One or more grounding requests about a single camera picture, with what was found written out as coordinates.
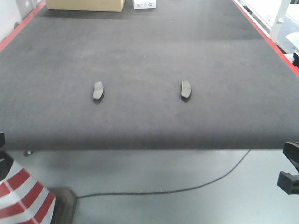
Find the red white cone left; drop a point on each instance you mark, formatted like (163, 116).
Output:
(24, 200)

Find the white small box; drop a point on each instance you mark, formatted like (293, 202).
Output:
(144, 4)

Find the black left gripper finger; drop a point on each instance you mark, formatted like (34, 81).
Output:
(6, 162)
(2, 139)

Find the brake pad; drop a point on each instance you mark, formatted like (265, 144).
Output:
(98, 92)
(186, 90)

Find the dark grey conveyor belt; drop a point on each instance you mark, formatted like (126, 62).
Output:
(244, 95)

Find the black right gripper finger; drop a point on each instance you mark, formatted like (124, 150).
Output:
(291, 152)
(288, 183)

